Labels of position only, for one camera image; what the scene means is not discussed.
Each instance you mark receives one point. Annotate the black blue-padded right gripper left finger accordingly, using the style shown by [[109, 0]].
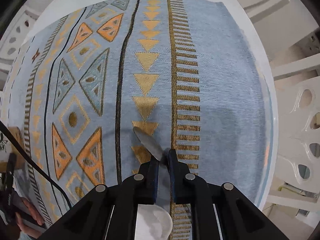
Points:
[[109, 212]]

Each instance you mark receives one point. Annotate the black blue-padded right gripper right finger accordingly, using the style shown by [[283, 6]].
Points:
[[217, 211]]

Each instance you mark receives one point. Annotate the white ceramic soup spoon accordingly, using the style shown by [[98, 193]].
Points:
[[153, 222]]

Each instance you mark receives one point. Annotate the silver metal spoon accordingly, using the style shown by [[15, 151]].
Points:
[[149, 143]]

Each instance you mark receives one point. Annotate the wooden utensil holder cup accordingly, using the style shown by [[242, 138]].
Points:
[[7, 148]]

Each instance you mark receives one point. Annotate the white chair right side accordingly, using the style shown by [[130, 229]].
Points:
[[297, 164]]

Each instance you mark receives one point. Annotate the blue patterned woven table mat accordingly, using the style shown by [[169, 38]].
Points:
[[180, 70]]

